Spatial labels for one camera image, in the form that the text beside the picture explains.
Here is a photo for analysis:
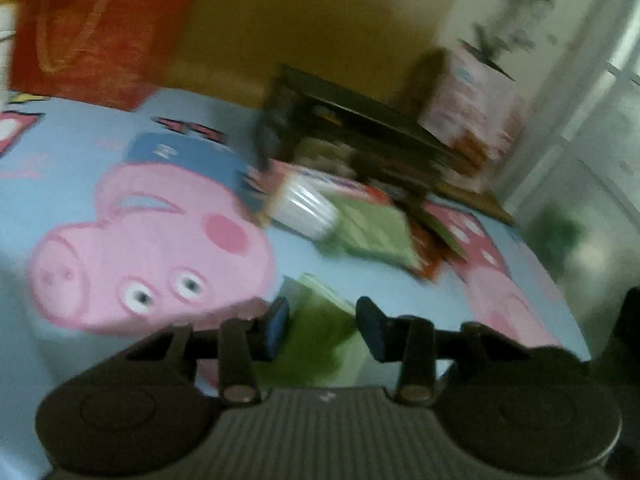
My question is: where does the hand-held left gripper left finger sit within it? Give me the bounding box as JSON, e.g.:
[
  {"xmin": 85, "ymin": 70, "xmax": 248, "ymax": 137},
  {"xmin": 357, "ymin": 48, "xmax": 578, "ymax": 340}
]
[{"xmin": 125, "ymin": 297, "xmax": 291, "ymax": 407}]

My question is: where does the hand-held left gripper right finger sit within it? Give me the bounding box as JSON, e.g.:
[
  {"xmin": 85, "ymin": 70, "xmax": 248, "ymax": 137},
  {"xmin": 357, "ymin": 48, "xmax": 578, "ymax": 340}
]
[{"xmin": 356, "ymin": 297, "xmax": 531, "ymax": 406}]

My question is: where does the orange-red snack packet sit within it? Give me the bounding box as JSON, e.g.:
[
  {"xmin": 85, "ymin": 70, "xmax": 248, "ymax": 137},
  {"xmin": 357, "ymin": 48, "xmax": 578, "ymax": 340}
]
[{"xmin": 407, "ymin": 204, "xmax": 473, "ymax": 282}]

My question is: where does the dark storage box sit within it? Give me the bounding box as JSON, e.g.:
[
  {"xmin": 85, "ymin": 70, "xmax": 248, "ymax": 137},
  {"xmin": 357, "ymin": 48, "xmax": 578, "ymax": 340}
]
[{"xmin": 257, "ymin": 64, "xmax": 473, "ymax": 201}]

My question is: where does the light green snack packet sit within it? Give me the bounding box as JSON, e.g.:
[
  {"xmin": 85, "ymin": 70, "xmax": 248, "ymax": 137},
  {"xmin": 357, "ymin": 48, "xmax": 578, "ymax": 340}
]
[{"xmin": 320, "ymin": 194, "xmax": 423, "ymax": 271}]

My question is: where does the white ribbed snack cup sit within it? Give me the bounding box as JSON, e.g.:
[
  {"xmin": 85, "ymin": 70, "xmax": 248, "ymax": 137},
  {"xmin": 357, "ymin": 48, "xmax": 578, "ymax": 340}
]
[{"xmin": 267, "ymin": 170, "xmax": 343, "ymax": 242}]

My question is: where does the cartoon pig printed blanket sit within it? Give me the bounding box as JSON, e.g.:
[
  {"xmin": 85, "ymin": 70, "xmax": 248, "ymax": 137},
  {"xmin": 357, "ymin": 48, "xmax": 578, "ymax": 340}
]
[{"xmin": 0, "ymin": 87, "xmax": 592, "ymax": 480}]

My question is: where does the wooden board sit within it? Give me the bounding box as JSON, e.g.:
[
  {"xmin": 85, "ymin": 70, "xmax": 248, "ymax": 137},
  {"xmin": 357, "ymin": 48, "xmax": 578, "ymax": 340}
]
[{"xmin": 434, "ymin": 181, "xmax": 516, "ymax": 227}]

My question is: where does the pink printed carton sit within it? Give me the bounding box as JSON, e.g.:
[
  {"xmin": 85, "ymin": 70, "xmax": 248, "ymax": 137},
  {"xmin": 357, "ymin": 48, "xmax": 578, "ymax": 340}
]
[{"xmin": 417, "ymin": 42, "xmax": 528, "ymax": 193}]

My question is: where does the red gift bag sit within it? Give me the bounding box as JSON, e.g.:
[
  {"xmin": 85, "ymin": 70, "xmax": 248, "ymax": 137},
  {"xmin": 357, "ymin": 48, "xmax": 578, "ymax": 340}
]
[{"xmin": 9, "ymin": 0, "xmax": 202, "ymax": 112}]

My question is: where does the potted plant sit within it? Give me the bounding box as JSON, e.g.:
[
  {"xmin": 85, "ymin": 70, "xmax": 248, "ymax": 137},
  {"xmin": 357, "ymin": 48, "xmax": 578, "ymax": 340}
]
[{"xmin": 467, "ymin": 0, "xmax": 568, "ymax": 81}]

